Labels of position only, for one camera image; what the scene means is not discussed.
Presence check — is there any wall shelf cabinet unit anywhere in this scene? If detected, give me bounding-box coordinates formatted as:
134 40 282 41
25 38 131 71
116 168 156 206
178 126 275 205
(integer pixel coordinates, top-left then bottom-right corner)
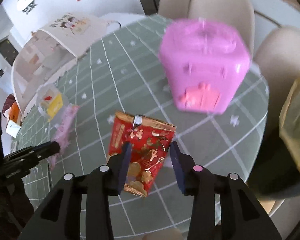
250 0 300 45

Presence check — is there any black trash bin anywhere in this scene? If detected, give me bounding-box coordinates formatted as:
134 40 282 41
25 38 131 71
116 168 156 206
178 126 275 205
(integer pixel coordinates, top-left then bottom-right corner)
247 127 300 202

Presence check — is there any red gold snack packet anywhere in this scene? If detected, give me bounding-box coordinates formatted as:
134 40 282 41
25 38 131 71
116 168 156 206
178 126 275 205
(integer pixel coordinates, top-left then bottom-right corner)
107 111 177 198

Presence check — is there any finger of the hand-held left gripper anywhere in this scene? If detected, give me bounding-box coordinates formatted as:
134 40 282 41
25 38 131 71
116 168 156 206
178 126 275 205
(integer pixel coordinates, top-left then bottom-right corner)
2 141 61 173

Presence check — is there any pink wrapper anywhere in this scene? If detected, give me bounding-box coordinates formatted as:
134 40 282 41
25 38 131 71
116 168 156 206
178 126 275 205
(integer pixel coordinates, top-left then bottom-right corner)
49 105 79 168

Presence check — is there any mesh food cover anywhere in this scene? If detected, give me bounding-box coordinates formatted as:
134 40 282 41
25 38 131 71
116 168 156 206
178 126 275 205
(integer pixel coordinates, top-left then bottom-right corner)
11 12 108 115

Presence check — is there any orange white carton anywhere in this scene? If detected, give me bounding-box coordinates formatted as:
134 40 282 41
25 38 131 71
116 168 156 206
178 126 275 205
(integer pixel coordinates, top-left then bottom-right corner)
5 101 23 138

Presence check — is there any beige dining chair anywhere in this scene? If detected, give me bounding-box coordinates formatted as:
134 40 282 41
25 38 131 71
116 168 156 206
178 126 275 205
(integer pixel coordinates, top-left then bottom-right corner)
158 0 190 18
254 26 300 218
189 0 255 55

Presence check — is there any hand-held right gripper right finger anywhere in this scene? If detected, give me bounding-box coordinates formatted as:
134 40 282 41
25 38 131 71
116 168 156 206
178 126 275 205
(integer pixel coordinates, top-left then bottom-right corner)
170 141 282 240

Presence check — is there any green checked tablecloth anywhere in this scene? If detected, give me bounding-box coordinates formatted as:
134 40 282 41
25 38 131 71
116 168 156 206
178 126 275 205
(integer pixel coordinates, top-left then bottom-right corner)
14 14 269 239

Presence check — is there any pink toy box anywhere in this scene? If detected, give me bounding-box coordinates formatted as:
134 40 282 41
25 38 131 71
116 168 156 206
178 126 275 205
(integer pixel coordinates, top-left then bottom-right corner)
159 17 252 115

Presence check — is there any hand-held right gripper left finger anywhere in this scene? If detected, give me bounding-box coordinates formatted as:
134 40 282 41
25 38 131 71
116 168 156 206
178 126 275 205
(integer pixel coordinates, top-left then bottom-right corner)
17 142 132 240

